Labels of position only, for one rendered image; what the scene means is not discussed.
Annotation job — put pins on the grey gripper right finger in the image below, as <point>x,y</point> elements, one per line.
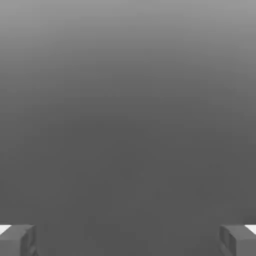
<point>240,243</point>

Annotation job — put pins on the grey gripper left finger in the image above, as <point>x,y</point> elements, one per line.
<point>14,242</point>

